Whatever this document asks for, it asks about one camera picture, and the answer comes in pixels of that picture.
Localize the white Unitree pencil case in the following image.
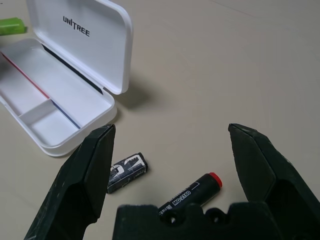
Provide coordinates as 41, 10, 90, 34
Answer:
0, 0, 133, 158

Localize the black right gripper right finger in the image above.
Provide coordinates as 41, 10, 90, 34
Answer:
227, 122, 320, 240

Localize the black and white printed eraser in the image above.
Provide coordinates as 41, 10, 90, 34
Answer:
107, 151, 150, 194

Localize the black marker with red cap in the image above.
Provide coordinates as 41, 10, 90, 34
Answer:
157, 171, 224, 223

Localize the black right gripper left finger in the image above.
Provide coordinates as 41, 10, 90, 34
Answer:
23, 123, 116, 240

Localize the green rectangular plastic box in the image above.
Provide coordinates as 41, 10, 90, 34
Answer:
0, 17, 27, 36

